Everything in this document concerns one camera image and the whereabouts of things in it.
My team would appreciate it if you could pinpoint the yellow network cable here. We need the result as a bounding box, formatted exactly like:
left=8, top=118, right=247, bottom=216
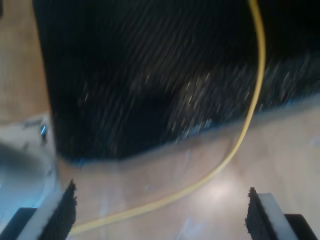
left=72, top=0, right=267, bottom=237

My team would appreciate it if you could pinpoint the black bubble wrap mat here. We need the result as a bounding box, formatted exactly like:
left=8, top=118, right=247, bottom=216
left=31, top=0, right=320, bottom=165

